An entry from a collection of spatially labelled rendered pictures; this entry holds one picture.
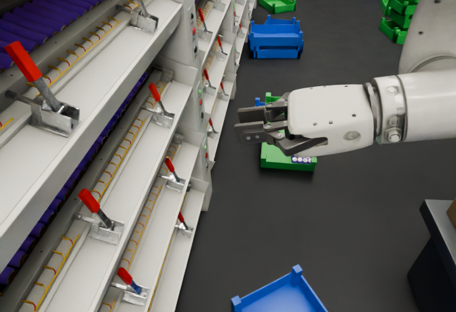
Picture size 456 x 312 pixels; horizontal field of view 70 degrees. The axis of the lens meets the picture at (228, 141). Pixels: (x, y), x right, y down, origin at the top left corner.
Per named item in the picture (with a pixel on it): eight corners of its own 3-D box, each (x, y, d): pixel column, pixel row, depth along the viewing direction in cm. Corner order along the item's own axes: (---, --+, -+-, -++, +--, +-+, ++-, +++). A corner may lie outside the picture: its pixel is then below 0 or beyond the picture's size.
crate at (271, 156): (313, 171, 122) (317, 162, 115) (260, 167, 125) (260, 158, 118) (313, 106, 136) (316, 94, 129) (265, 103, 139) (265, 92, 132)
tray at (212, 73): (229, 53, 147) (239, 24, 138) (202, 137, 101) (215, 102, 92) (186, 36, 145) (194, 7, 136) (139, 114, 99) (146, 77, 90)
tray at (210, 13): (228, 9, 134) (239, -25, 125) (196, 82, 88) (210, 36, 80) (181, -10, 132) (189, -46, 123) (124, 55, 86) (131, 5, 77)
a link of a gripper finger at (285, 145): (307, 164, 37) (269, 150, 41) (341, 127, 41) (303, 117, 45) (307, 157, 37) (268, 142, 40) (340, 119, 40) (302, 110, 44)
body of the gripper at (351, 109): (385, 160, 39) (292, 167, 42) (370, 112, 47) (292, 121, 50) (389, 109, 35) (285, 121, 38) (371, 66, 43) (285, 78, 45)
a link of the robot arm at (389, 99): (403, 159, 39) (376, 161, 40) (387, 117, 46) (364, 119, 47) (410, 101, 34) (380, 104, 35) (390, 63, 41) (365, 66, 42)
